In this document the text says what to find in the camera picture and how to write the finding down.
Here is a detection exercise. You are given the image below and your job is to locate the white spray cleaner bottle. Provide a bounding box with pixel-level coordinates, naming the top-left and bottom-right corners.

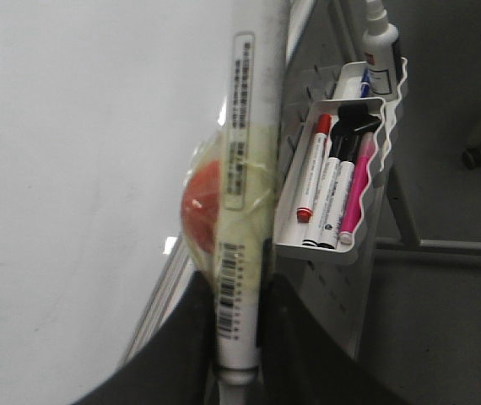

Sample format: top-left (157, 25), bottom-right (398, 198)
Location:
top-left (362, 0), bottom-right (402, 100)

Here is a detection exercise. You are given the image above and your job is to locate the white marker tray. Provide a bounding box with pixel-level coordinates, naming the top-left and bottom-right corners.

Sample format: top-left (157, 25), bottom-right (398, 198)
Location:
top-left (273, 97), bottom-right (388, 266)

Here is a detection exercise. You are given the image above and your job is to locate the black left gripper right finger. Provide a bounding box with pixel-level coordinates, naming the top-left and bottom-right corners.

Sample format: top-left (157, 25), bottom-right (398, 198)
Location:
top-left (262, 274), bottom-right (407, 404)

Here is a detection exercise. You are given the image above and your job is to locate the red capped whiteboard marker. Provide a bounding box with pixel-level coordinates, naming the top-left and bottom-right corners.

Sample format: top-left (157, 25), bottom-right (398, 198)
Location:
top-left (296, 113), bottom-right (332, 224)

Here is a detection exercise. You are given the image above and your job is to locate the blue capped marker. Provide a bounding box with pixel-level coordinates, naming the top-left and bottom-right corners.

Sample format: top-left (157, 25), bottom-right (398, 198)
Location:
top-left (359, 67), bottom-right (371, 98)

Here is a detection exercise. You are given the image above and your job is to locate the black capped whiteboard marker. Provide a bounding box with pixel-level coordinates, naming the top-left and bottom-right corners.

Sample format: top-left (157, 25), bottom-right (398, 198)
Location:
top-left (302, 120), bottom-right (350, 246)

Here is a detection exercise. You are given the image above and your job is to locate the black object in tray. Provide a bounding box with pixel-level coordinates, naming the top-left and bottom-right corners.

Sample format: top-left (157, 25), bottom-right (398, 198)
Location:
top-left (331, 103), bottom-right (381, 140)

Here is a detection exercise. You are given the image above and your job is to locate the grey whiteboard stand frame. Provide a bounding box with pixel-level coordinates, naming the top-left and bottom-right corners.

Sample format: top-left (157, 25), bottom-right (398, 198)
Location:
top-left (375, 166), bottom-right (481, 265)

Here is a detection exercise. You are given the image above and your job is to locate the white perforated panel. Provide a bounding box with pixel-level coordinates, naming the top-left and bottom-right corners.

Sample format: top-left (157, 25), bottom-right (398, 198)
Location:
top-left (278, 1), bottom-right (401, 358)

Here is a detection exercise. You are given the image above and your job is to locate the red round magnet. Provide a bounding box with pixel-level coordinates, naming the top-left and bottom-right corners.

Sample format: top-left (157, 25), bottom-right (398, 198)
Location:
top-left (181, 159), bottom-right (220, 253)

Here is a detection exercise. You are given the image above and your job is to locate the white whiteboard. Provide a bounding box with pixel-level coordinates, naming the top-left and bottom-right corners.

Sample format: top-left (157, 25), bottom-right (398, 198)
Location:
top-left (0, 0), bottom-right (292, 405)

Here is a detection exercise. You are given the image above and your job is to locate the pink highlighter marker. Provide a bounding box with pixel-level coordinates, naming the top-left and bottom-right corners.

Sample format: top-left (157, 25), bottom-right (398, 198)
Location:
top-left (338, 132), bottom-right (376, 246)

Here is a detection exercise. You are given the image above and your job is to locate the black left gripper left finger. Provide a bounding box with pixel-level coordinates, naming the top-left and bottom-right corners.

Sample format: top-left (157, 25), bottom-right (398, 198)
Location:
top-left (76, 271), bottom-right (214, 404)

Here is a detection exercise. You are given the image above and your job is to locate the white black whiteboard marker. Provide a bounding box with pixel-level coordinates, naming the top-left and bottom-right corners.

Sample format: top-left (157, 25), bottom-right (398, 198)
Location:
top-left (213, 31), bottom-right (284, 404)

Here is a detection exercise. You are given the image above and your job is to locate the black chair caster wheel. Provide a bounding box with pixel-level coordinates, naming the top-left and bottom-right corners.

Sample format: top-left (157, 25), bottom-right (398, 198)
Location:
top-left (462, 148), bottom-right (481, 170)

